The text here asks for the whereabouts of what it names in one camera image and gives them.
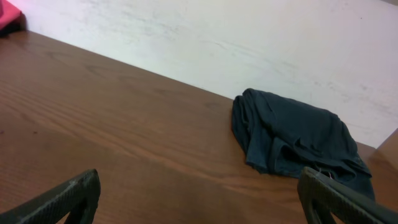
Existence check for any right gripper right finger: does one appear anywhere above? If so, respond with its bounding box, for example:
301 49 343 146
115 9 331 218
297 167 397 224

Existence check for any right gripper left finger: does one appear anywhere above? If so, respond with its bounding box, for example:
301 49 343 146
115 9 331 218
1 169 101 224

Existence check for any dark navy folded garment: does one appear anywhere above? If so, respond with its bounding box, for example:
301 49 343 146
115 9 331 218
231 88 375 200

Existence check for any red garment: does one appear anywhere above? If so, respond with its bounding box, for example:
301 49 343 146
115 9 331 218
1 0 22 34

